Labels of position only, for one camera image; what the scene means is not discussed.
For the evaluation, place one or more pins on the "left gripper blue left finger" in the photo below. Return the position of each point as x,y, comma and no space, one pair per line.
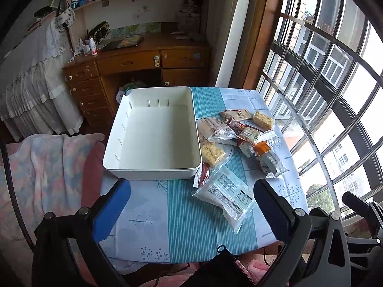
108,209

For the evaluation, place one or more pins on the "floral fabric pouch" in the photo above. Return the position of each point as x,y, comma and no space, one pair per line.
65,19

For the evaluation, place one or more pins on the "white plastic storage bin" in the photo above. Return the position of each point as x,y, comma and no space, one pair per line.
154,136

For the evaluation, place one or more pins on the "white lace-covered furniture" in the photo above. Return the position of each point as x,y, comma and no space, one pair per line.
35,97

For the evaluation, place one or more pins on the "small brown-white snack packet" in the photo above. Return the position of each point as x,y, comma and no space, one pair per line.
254,136

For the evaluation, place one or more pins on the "black gold embroidered case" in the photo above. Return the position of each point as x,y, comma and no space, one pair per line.
99,32

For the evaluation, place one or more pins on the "red and white snack bag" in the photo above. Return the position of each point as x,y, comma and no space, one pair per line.
250,150

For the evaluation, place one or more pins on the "teal leaf-print tablecloth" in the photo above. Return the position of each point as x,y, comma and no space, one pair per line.
163,223

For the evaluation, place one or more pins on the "metal window security grille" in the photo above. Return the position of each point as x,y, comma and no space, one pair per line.
322,82

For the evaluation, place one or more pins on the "orange and white snack pack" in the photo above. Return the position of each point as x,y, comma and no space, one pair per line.
270,163

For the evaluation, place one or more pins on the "book on desk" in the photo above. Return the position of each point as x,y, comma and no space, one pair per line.
131,41

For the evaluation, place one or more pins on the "clear bag of biscuits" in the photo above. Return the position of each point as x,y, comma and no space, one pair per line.
214,130

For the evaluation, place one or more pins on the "beige soda cracker pack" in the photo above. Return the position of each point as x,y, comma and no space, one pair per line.
229,116

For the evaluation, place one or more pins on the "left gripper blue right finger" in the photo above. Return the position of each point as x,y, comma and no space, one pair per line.
276,210

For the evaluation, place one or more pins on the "wooden desk with drawers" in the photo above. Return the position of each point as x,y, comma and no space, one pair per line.
157,60

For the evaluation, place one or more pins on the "pastel patchwork blanket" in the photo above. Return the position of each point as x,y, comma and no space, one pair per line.
55,173

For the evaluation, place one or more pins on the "plastic trash bag under desk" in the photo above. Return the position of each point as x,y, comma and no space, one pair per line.
127,88

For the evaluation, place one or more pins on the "yellow rice cracker block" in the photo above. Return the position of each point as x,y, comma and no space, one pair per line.
263,121

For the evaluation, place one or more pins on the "wooden bookshelf with books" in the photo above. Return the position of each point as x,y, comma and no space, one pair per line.
122,13

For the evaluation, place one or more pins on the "clear bag with label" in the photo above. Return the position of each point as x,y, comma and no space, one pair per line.
227,191

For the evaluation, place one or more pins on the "yellow puffed snack bag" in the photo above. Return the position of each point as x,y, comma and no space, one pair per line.
216,155

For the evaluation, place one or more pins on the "small red sauce packet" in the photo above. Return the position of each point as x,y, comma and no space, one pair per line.
201,175

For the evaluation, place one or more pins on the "red-lid dried fruit packet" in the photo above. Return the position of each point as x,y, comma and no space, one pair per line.
238,127

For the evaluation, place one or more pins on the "white red-cap bottle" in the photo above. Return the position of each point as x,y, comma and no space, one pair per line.
93,47

